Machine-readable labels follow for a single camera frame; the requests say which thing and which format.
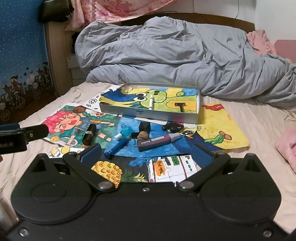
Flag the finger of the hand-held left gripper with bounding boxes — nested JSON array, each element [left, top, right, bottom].
[[0, 123, 21, 133], [20, 124, 49, 145]]

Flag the pink pillow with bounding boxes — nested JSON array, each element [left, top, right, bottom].
[[273, 39, 296, 62]]

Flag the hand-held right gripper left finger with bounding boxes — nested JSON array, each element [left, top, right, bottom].
[[25, 143, 116, 192]]

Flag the silver metal tray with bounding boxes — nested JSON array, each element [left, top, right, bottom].
[[99, 82, 201, 124]]

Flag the black glossy object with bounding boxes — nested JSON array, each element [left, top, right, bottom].
[[162, 122, 184, 131]]

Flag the grey duvet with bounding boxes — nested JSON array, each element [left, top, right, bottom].
[[74, 16, 296, 108]]

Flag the yellow painted drawing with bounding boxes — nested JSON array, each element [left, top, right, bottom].
[[180, 103, 250, 154]]

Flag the purple marker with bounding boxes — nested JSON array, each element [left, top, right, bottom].
[[136, 133, 181, 152]]

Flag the white flower sketch paper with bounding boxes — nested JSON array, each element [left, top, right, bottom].
[[84, 85, 123, 112]]

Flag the wooden headboard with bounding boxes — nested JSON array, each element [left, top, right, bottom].
[[109, 13, 256, 33]]

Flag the pineapple drawing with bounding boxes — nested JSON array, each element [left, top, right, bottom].
[[91, 155, 200, 187]]

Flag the blue pen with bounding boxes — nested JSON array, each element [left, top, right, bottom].
[[104, 137, 131, 159]]

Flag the bed with beige sheet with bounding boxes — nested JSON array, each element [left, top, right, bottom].
[[0, 81, 296, 235]]

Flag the black prism block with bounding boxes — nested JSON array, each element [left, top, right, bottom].
[[139, 122, 151, 135]]

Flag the black bag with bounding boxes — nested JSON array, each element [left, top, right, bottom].
[[40, 0, 75, 23]]

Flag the wooden cabinet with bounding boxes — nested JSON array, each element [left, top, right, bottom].
[[44, 20, 80, 98]]

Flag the black lipstick tube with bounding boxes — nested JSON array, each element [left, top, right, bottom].
[[83, 123, 97, 146]]

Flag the black razor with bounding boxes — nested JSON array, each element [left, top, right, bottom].
[[174, 102, 187, 113]]

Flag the pink floral hanging cloth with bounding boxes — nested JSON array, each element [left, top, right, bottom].
[[64, 0, 176, 32]]

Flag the red-haired character drawing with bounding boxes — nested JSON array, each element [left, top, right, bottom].
[[43, 104, 123, 149]]

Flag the white bedside drawers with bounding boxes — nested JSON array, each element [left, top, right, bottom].
[[67, 53, 88, 87]]

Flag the small cartoon paper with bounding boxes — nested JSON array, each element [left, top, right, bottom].
[[49, 147, 86, 161]]

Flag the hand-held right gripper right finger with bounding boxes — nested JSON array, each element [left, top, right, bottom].
[[176, 143, 270, 192]]

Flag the blue painted drawing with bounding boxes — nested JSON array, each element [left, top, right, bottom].
[[105, 116, 202, 158]]

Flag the pink ruffled cloth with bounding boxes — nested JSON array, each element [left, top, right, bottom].
[[245, 29, 278, 55]]

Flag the blue printed cloth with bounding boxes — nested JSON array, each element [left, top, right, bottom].
[[0, 0, 56, 126]]

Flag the teal plastic item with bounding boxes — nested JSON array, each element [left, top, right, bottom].
[[114, 124, 133, 141]]

